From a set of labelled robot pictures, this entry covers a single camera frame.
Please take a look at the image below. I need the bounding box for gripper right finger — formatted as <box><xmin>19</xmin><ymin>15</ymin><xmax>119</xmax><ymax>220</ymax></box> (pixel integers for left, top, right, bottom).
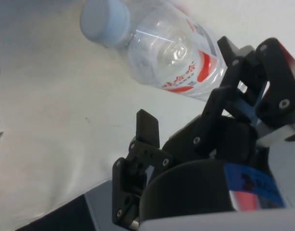
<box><xmin>194</xmin><ymin>36</ymin><xmax>295</xmax><ymax>154</ymax></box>

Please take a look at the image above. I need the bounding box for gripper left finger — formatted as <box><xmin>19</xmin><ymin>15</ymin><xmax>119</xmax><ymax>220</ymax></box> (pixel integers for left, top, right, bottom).
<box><xmin>112</xmin><ymin>109</ymin><xmax>174</xmax><ymax>227</ymax></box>

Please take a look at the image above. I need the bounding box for clear plastic bottle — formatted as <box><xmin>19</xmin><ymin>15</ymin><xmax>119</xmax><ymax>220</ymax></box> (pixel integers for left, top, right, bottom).
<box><xmin>80</xmin><ymin>0</ymin><xmax>229</xmax><ymax>102</ymax></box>

